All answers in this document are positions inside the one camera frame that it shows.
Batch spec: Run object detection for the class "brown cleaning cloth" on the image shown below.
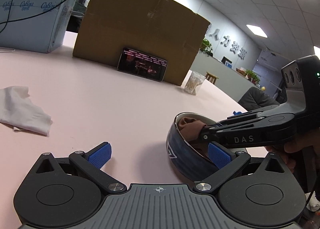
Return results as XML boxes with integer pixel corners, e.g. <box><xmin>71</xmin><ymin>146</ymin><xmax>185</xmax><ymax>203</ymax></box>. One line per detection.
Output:
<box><xmin>178</xmin><ymin>117</ymin><xmax>209</xmax><ymax>159</ymax></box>

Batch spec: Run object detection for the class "dark blue ceramic bowl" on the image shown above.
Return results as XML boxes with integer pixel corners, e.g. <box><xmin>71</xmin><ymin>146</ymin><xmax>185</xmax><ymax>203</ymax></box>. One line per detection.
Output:
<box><xmin>166</xmin><ymin>112</ymin><xmax>218</xmax><ymax>181</ymax></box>

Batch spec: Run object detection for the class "right hand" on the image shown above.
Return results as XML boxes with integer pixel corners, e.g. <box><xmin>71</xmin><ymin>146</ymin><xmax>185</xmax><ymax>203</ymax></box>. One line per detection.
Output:
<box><xmin>265</xmin><ymin>129</ymin><xmax>319</xmax><ymax>172</ymax></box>

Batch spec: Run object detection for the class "dark office chair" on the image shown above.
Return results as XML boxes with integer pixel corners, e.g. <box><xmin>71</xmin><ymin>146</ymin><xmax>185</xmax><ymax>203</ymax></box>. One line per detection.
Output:
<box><xmin>238</xmin><ymin>87</ymin><xmax>280</xmax><ymax>111</ymax></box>

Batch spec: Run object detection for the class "green potted plant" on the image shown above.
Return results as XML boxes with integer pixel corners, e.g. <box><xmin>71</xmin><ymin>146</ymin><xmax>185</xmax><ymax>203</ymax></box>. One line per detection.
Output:
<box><xmin>245</xmin><ymin>70</ymin><xmax>260</xmax><ymax>85</ymax></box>
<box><xmin>200</xmin><ymin>38</ymin><xmax>213</xmax><ymax>57</ymax></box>

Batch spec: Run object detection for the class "clear cotton swab jar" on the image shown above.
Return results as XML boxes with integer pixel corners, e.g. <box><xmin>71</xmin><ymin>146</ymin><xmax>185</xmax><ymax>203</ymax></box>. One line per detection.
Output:
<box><xmin>184</xmin><ymin>71</ymin><xmax>206</xmax><ymax>96</ymax></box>

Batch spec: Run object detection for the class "wooden stool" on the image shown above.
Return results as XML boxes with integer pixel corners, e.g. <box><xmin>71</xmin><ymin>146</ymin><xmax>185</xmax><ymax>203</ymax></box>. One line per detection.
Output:
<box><xmin>205</xmin><ymin>72</ymin><xmax>218</xmax><ymax>85</ymax></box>

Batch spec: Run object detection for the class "white reception counter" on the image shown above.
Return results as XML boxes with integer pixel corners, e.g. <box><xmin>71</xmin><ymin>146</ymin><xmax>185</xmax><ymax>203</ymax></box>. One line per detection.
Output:
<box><xmin>190</xmin><ymin>51</ymin><xmax>257</xmax><ymax>102</ymax></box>

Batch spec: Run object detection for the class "crumpled white tissue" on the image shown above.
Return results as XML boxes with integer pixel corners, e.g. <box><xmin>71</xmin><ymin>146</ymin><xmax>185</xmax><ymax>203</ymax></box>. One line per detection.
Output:
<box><xmin>1</xmin><ymin>86</ymin><xmax>52</xmax><ymax>136</ymax></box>

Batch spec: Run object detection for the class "smartphone playing video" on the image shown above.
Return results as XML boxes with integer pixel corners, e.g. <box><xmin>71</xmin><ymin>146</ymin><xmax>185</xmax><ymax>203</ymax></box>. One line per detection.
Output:
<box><xmin>117</xmin><ymin>48</ymin><xmax>168</xmax><ymax>82</ymax></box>

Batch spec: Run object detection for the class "large brown cardboard box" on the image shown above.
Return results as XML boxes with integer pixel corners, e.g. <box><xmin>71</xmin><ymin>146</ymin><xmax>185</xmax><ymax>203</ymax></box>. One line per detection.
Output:
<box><xmin>73</xmin><ymin>0</ymin><xmax>209</xmax><ymax>86</ymax></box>

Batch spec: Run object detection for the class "light blue printed carton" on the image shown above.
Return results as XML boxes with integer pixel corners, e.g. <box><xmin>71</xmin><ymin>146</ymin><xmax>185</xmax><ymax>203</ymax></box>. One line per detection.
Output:
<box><xmin>1</xmin><ymin>0</ymin><xmax>76</xmax><ymax>53</ymax></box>

